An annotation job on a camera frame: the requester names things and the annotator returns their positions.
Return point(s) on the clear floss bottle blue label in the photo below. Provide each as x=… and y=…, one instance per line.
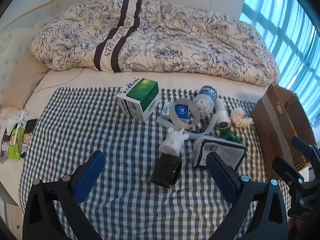
x=205, y=99

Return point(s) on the white tufted headboard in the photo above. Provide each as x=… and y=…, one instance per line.
x=14, y=45

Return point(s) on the beige pillow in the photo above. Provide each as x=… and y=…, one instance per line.
x=26, y=75

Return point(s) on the green cartoon tissue pack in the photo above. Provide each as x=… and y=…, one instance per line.
x=18, y=144

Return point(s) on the brown cardboard box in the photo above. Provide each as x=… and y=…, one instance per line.
x=278, y=117

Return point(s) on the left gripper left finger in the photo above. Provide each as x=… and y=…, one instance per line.
x=41, y=220

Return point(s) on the black pouch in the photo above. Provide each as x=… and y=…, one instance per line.
x=167, y=171

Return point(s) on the teal window curtain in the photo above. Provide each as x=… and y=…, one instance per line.
x=293, y=41

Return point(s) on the small blue white packet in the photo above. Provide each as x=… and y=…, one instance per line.
x=165, y=113

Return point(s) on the white tape roll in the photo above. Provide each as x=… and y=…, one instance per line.
x=184, y=113

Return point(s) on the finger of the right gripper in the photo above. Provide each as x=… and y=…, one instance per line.
x=287, y=173
x=310, y=152

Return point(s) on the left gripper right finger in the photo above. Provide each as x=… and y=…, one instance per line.
x=269, y=220

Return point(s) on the white plug-in device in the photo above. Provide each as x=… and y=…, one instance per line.
x=223, y=119

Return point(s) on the white figurine toy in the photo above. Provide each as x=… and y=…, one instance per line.
x=173, y=143

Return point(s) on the cream lace cloth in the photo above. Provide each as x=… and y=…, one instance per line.
x=238, y=118

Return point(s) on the green white carton box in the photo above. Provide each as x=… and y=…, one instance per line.
x=139, y=98

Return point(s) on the floral patterned duvet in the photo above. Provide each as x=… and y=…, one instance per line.
x=117, y=36

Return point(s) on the black white tissue pack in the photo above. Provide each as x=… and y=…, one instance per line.
x=232, y=153

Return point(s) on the black phone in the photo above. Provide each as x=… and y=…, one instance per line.
x=30, y=125

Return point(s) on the green snack bag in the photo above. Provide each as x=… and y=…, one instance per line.
x=228, y=135

